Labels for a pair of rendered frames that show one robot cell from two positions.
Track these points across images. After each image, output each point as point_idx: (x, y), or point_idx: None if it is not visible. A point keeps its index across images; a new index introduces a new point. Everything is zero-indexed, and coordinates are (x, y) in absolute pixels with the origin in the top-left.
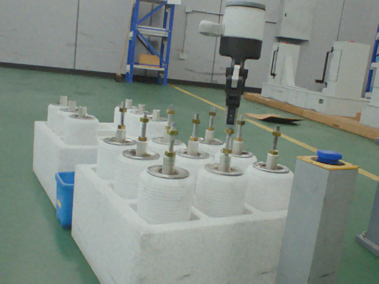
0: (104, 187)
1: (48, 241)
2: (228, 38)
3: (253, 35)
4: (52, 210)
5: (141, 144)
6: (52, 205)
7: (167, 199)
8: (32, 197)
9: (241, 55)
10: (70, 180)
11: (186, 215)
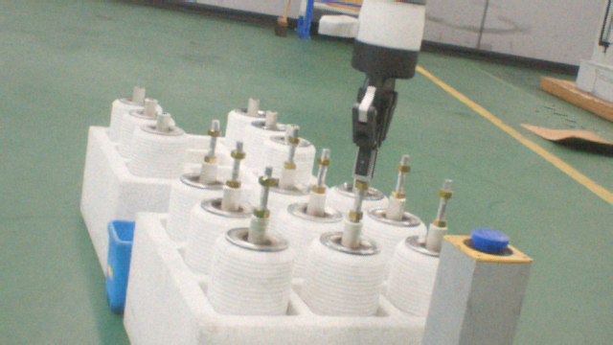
0: (170, 252)
1: (85, 329)
2: (361, 44)
3: (398, 44)
4: (101, 281)
5: (229, 192)
6: (102, 273)
7: (247, 280)
8: (73, 258)
9: (379, 74)
10: (131, 235)
11: (278, 308)
